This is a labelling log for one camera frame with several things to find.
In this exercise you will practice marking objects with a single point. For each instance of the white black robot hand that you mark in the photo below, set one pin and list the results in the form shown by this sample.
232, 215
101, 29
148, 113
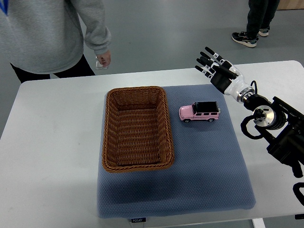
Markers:
226, 77

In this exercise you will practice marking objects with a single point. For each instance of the grey sweatshirt sleeve forearm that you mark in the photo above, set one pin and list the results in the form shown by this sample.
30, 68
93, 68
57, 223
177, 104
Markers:
97, 35

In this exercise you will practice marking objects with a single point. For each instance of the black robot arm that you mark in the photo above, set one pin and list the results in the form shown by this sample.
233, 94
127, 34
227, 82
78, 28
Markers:
278, 123

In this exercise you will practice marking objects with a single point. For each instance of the pink toy car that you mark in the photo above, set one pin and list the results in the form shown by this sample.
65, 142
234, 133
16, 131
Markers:
200, 111

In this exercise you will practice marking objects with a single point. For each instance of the brown wicker basket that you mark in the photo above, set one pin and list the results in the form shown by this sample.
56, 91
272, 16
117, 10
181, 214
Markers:
137, 130

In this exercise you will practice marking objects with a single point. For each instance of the person's bare hand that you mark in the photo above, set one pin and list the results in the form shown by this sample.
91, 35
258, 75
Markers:
105, 58

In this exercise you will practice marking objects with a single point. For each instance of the black sneaker left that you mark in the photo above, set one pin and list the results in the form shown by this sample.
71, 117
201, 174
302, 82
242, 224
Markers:
243, 39

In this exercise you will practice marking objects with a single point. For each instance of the grey sneaker right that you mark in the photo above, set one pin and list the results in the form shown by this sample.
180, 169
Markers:
264, 32

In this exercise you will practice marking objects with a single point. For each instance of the background person's legs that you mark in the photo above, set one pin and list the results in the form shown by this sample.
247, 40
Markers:
261, 13

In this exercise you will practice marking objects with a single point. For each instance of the blue-grey foam mat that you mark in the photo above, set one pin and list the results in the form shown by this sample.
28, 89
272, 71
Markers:
208, 174

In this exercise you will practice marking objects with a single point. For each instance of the white object in hand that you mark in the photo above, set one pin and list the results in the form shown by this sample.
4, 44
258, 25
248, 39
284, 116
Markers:
99, 66

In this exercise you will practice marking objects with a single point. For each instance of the person in grey sweatshirt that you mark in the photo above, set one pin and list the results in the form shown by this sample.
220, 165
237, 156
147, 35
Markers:
41, 38

